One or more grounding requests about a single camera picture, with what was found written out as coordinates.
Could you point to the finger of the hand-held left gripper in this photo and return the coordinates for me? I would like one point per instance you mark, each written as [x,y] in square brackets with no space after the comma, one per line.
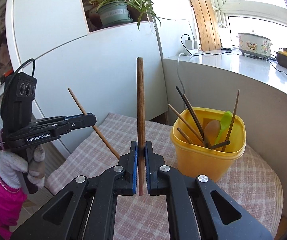
[83,123]
[78,116]

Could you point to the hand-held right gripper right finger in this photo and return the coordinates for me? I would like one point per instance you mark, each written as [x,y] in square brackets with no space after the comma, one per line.
[147,172]

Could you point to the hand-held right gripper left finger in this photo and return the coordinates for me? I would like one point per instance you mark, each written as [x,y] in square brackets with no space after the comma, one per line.
[134,172]

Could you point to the brown wooden chopstick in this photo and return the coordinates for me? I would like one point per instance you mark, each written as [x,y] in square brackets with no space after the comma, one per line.
[140,100]
[183,121]
[183,135]
[78,102]
[233,115]

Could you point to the yellow plastic container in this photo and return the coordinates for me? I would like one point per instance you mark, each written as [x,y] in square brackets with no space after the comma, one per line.
[198,160]

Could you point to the black chopstick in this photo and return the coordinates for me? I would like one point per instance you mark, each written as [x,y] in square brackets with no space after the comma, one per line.
[187,107]
[221,144]

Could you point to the tan wooden spoon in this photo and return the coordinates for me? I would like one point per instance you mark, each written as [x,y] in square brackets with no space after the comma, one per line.
[211,130]

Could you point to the green plastic spoon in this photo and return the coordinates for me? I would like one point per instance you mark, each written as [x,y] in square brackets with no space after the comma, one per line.
[224,122]

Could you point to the person's left forearm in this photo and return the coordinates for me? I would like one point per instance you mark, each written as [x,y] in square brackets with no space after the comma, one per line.
[1,205]

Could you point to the person's left hand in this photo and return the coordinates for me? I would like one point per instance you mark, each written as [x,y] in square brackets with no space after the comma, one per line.
[9,167]

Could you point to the pink checked cloth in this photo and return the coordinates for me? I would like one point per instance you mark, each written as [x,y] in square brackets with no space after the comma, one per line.
[123,130]

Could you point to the white cabinet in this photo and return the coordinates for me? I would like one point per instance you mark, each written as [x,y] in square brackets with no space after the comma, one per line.
[83,60]

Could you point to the dark brown chopstick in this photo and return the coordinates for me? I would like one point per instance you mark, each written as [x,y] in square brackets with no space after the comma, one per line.
[194,116]

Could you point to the brown clay pot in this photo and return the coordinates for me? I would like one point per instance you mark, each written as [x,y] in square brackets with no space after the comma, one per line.
[93,7]

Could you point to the spider plant in green pot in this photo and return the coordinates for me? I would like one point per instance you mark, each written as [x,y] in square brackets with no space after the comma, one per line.
[114,12]

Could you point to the white power strip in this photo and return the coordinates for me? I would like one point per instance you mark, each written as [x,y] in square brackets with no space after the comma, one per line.
[187,53]

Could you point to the white plug charger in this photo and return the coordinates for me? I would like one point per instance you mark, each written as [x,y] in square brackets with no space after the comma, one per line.
[190,42]

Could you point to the white windowsill counter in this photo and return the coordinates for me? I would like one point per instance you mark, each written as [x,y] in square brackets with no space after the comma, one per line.
[233,65]

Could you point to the wooden plank board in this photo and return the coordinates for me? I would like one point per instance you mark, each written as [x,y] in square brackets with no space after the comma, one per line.
[206,20]

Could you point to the floral white slow cooker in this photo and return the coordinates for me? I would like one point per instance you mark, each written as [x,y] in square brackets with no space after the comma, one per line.
[253,45]

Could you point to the dark pot with yellow lid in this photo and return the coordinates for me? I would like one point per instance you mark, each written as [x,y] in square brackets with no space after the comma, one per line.
[285,58]

